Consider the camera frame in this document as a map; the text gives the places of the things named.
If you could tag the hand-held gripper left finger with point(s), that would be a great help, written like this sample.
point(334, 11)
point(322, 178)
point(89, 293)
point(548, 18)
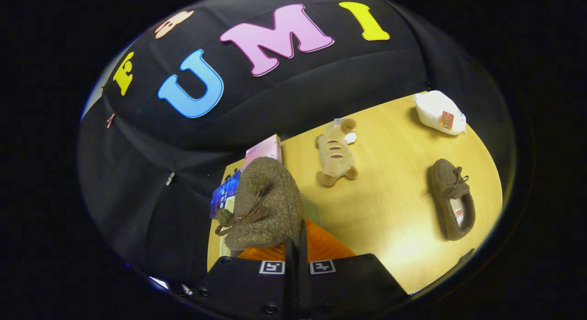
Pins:
point(247, 288)

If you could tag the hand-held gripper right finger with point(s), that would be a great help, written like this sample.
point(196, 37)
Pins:
point(348, 288)

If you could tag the green lidded cream storage box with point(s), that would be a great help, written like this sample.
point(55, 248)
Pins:
point(313, 213)

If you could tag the brown fuzzy slipper shoe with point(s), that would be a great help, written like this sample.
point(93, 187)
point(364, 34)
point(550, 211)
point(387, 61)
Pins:
point(445, 182)
point(275, 205)

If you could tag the blue printed box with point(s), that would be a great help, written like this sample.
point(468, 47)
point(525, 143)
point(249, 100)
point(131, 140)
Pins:
point(224, 194)

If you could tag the tan bread-shaped plush toy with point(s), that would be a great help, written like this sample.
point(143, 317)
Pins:
point(337, 157)

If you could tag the silver cloth clip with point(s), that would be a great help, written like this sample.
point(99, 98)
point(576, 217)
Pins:
point(170, 178)

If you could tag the pink book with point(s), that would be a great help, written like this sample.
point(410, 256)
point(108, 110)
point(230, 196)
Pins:
point(263, 152)

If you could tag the white plush toy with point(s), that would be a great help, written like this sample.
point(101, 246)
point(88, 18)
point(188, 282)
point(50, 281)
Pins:
point(435, 109)

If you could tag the copper cloth clip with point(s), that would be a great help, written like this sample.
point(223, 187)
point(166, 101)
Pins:
point(110, 120)

